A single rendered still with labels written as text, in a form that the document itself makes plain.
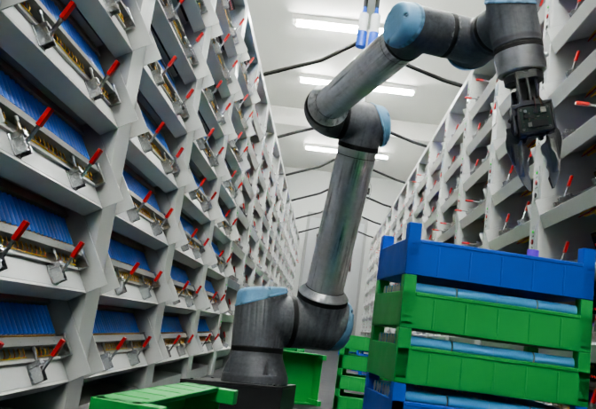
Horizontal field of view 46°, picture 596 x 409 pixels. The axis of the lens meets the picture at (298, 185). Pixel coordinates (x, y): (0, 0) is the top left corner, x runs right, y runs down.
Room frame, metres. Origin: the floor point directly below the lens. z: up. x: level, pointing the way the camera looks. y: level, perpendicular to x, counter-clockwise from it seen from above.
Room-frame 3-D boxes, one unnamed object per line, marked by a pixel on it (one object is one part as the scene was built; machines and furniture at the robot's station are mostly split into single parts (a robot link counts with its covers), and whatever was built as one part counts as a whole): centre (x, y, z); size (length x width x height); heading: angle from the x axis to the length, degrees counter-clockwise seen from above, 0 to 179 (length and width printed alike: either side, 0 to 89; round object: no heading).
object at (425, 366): (1.16, -0.32, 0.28); 0.30 x 0.20 x 0.08; 94
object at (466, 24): (1.32, -0.31, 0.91); 0.12 x 0.12 x 0.09; 17
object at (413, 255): (1.16, -0.32, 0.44); 0.30 x 0.20 x 0.08; 94
